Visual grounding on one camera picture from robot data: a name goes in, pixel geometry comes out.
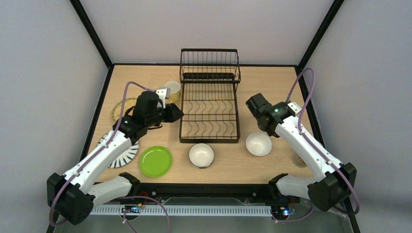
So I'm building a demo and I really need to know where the yellow ceramic mug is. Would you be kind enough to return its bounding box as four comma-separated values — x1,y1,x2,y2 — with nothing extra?
165,81,182,104

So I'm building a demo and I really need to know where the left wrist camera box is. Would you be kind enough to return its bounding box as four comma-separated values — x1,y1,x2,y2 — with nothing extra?
155,87,171,109

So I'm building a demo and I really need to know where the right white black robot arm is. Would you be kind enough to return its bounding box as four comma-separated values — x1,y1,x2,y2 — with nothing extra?
246,93,357,212

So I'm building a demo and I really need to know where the black wire dish rack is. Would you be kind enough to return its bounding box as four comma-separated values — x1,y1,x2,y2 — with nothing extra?
179,48,241,143

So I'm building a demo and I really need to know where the woven bamboo plate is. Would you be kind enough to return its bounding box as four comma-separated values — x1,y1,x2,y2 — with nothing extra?
111,98,137,123

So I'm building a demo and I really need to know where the black rimmed white bowl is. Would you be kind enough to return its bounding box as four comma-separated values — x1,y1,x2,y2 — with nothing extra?
189,143,215,168

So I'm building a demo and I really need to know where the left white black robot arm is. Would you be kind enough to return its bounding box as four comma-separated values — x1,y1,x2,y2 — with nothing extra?
46,90,184,226

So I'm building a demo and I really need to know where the green plastic plate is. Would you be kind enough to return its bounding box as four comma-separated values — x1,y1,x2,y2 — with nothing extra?
139,146,173,178

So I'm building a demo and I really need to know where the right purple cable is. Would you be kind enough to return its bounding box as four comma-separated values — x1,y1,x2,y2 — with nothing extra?
271,67,361,223

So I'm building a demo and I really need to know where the blue striped white plate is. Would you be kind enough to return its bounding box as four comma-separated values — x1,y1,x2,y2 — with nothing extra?
96,131,139,168

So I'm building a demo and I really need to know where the plain white bowl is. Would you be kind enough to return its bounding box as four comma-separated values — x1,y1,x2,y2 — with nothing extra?
245,133,272,157

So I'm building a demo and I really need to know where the purple cable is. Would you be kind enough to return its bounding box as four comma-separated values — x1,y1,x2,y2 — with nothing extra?
271,67,361,223
49,81,170,233

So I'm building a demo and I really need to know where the white slotted cable duct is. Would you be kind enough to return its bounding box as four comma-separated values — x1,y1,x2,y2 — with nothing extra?
90,204,272,216

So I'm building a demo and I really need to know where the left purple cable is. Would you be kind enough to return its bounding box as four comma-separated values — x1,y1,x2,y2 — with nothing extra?
49,81,170,233

